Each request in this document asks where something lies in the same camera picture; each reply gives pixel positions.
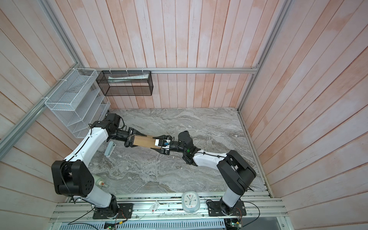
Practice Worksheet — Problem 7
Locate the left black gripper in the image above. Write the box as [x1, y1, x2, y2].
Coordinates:
[108, 126, 147, 148]

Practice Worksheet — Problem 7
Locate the brown cardboard box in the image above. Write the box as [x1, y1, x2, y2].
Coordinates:
[132, 135, 161, 149]

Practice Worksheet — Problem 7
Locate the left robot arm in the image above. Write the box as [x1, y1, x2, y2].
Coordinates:
[51, 113, 146, 209]

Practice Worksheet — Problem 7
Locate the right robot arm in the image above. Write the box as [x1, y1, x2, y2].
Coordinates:
[154, 131, 256, 209]

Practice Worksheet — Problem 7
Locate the light blue small device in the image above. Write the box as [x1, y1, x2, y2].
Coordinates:
[104, 141, 116, 157]

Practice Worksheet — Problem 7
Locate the paper in black basket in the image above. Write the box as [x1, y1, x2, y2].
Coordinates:
[108, 74, 150, 83]

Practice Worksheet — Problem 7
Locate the white round clock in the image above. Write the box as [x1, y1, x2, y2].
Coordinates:
[182, 191, 200, 213]

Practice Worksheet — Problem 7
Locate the white paper tag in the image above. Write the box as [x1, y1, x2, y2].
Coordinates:
[149, 201, 161, 213]

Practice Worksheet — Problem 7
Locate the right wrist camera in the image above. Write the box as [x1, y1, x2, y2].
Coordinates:
[155, 139, 172, 149]

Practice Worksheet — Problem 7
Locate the black wire mesh basket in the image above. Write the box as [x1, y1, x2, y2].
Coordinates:
[96, 70, 154, 96]

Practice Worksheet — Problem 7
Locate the white wire mesh shelf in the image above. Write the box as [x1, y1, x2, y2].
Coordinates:
[45, 68, 111, 139]

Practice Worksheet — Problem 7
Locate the aluminium rail front frame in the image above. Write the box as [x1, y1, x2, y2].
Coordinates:
[49, 192, 293, 230]

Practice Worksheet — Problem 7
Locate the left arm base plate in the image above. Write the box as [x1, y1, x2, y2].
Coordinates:
[93, 203, 133, 219]

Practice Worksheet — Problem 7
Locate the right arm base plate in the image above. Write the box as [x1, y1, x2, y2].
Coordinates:
[206, 199, 246, 217]

